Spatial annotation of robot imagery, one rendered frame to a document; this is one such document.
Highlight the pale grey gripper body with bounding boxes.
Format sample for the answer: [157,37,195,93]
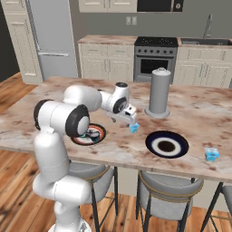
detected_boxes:
[104,110,138,127]

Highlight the blue yogurt container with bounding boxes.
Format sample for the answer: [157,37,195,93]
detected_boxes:
[204,146,221,162]
[86,129,102,143]
[130,121,141,134]

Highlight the orange and black rimmed plate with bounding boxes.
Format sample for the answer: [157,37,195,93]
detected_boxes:
[70,122,107,147]

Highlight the dark blue and white plate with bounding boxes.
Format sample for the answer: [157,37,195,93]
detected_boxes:
[145,130,190,160]

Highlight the grey cylindrical canister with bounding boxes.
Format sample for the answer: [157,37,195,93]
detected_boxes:
[143,67,171,120]

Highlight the grey upholstered bar stool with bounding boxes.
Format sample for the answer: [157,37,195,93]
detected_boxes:
[199,180,232,232]
[135,169,205,232]
[67,162,120,232]

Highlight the silver oven with black hob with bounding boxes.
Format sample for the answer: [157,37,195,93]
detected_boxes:
[132,35,179,84]

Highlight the cream base cupboards with sink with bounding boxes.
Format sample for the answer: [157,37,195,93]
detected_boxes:
[173,36,232,90]

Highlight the silver fridge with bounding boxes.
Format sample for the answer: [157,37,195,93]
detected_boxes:
[24,0,80,82]

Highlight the dark sink basin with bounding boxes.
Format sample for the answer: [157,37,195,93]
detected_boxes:
[179,37,232,47]

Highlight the black microwave oven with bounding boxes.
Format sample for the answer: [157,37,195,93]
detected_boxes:
[136,0,185,14]

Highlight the cream tall cupboard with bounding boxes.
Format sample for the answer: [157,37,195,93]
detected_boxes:
[1,0,44,85]

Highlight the silver tap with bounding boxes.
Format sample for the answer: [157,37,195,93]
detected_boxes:
[202,13,214,39]

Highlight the cream wall cupboards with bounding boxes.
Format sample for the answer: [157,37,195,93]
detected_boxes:
[78,0,139,14]

